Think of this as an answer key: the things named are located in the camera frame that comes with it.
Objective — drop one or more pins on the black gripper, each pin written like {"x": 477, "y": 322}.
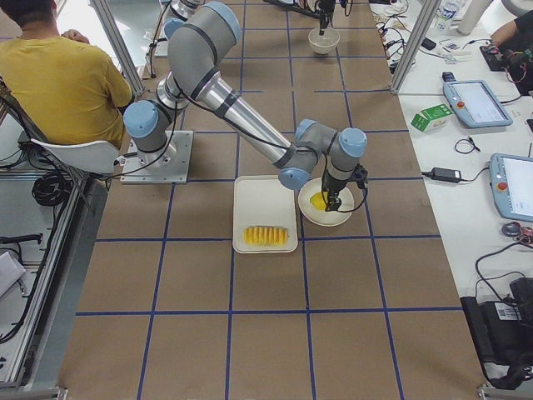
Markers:
{"x": 333, "y": 186}
{"x": 322, "y": 10}

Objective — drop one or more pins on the yellow lemon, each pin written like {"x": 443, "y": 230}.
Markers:
{"x": 316, "y": 201}

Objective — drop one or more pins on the white ceramic bowl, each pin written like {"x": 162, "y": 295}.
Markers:
{"x": 323, "y": 41}

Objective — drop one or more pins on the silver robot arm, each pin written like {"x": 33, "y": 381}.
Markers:
{"x": 175, "y": 13}
{"x": 194, "y": 51}

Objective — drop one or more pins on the cream round plate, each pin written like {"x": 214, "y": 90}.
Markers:
{"x": 325, "y": 219}

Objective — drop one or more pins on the black plate rack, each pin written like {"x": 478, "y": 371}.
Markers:
{"x": 295, "y": 6}

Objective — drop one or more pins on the white rectangular tray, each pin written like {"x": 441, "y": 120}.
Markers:
{"x": 263, "y": 201}

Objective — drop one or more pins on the sliced yellow fruit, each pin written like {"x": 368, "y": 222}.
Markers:
{"x": 265, "y": 236}

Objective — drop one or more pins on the black power adapter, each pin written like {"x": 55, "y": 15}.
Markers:
{"x": 446, "y": 175}

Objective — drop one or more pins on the green white carton box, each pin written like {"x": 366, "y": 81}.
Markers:
{"x": 431, "y": 118}

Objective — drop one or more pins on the blue teach pendant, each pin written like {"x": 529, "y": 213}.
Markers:
{"x": 511, "y": 184}
{"x": 475, "y": 105}

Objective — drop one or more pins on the white chair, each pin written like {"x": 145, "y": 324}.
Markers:
{"x": 94, "y": 157}

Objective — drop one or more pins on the person in yellow shirt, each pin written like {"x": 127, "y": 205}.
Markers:
{"x": 70, "y": 89}

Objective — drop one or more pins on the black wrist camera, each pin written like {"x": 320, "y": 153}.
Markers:
{"x": 359, "y": 176}

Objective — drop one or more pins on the aluminium frame post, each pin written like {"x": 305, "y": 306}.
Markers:
{"x": 418, "y": 33}

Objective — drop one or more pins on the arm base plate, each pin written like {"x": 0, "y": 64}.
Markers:
{"x": 170, "y": 164}

